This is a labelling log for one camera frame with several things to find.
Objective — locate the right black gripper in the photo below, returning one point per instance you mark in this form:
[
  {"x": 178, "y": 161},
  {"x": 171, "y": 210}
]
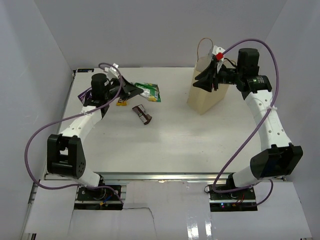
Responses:
[{"x": 206, "y": 83}]

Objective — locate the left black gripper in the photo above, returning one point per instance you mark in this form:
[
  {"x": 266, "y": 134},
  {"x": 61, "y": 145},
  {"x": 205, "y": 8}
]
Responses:
[{"x": 129, "y": 90}]

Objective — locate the green snack pouch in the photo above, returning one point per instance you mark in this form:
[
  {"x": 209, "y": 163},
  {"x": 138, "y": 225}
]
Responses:
[{"x": 150, "y": 91}]

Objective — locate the brown chocolate bar wrapper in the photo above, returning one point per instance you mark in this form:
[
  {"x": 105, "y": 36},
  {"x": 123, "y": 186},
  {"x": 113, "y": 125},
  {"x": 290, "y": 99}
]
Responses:
[{"x": 142, "y": 114}]

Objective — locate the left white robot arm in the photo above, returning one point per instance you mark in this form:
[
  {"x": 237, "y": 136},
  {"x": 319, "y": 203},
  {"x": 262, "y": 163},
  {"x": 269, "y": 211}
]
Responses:
[{"x": 65, "y": 153}]

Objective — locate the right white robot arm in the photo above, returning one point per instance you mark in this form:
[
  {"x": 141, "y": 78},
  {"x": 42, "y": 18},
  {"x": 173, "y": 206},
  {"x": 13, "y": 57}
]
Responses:
[{"x": 278, "y": 156}]

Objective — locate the tan paper bag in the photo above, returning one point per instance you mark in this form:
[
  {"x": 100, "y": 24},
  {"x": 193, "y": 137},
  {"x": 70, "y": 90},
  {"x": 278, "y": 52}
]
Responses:
[{"x": 203, "y": 92}]

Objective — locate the yellow M&M packet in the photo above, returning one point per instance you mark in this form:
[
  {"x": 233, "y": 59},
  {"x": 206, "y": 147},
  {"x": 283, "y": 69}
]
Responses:
[{"x": 121, "y": 102}]

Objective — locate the purple white snack pouch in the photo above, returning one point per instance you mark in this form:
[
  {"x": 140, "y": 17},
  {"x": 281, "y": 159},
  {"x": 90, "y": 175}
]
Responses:
[{"x": 85, "y": 95}]

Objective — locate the black XDOF label sticker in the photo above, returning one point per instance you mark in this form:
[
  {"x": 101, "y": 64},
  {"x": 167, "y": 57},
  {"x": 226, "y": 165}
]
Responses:
[{"x": 85, "y": 70}]

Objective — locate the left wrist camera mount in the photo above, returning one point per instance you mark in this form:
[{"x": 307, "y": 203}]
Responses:
[{"x": 111, "y": 71}]

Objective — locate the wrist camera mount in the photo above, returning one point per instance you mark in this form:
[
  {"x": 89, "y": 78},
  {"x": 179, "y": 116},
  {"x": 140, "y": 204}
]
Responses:
[
  {"x": 218, "y": 54},
  {"x": 111, "y": 71}
]

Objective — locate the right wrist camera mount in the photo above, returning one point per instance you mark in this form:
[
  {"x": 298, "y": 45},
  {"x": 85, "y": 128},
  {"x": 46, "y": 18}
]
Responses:
[{"x": 218, "y": 54}]

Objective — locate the aluminium table frame rail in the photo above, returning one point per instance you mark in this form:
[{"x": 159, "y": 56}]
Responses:
[{"x": 196, "y": 177}]

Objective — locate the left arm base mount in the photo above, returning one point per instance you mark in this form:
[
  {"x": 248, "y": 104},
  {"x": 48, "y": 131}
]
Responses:
[{"x": 102, "y": 199}]

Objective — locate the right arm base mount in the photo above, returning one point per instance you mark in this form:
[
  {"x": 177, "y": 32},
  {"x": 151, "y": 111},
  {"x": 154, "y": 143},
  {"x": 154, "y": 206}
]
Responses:
[{"x": 238, "y": 201}]

